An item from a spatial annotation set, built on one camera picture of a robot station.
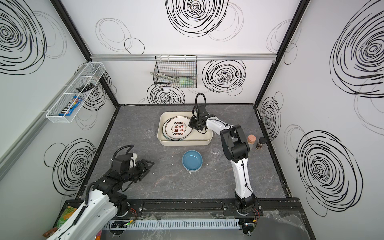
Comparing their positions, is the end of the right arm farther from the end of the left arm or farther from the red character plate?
the end of the left arm

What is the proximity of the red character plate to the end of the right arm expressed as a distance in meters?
0.06

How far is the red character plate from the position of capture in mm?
991

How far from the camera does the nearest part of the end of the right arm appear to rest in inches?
30.5
